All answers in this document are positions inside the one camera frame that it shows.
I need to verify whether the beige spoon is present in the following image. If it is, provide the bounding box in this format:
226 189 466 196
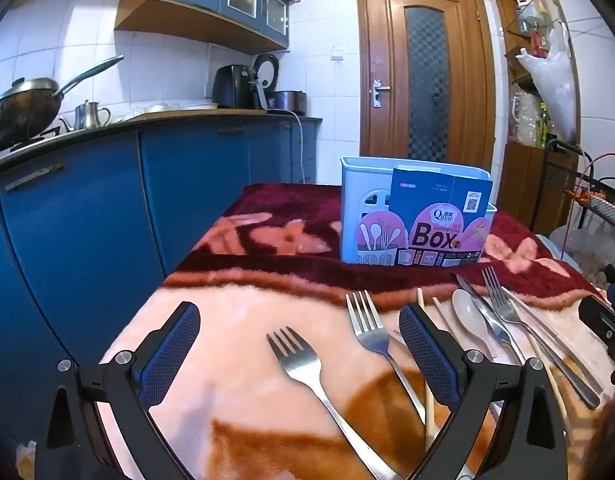
451 288 497 362

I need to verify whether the red pink floral blanket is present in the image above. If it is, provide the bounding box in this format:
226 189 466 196
100 182 615 480

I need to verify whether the tray of eggs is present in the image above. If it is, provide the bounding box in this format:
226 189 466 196
550 224 615 288

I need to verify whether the rice cooker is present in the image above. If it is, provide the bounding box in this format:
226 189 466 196
253 53 309 115

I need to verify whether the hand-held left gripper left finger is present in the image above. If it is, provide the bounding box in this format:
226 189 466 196
34 301 203 480

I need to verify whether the green bottle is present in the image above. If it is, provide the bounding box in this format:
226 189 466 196
536 104 552 149

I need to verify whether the white power cable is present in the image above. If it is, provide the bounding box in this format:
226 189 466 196
291 110 309 186

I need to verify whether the wooden shelf unit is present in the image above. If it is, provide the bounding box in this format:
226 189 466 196
491 0 583 241

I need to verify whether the stainless steel knife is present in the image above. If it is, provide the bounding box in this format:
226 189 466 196
456 273 527 366

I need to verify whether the light blue utensil holder box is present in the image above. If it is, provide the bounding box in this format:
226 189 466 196
340 156 498 266

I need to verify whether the gas stove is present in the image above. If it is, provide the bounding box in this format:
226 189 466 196
0 127 63 160

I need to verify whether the metal door handle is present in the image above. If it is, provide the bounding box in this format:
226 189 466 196
371 79 391 109

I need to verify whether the white plastic bag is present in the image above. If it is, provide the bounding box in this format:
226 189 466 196
516 24 579 144

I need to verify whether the dark steel wok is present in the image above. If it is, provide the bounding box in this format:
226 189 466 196
0 55 124 151

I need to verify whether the black wire rack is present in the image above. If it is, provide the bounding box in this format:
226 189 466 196
542 139 615 261
579 152 615 198

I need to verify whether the metal chopstick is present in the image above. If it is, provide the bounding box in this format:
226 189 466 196
501 286 604 395

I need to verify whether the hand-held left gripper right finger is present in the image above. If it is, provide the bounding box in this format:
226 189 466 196
399 304 568 480

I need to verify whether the wooden door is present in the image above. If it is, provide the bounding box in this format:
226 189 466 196
355 0 496 172

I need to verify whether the blue pink cardboard packaging sleeve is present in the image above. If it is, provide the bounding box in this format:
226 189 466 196
356 168 493 266

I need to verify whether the stainless steel fork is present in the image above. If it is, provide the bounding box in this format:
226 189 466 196
266 326 401 480
345 290 428 427
481 266 601 409

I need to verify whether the orange net bag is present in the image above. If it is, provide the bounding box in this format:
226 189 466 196
564 186 615 210

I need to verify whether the blue kitchen base cabinet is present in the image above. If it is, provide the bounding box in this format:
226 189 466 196
0 116 322 480

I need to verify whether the steel kettle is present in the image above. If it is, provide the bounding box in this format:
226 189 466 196
60 100 112 131

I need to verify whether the black air fryer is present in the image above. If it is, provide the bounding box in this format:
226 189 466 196
211 64 261 110

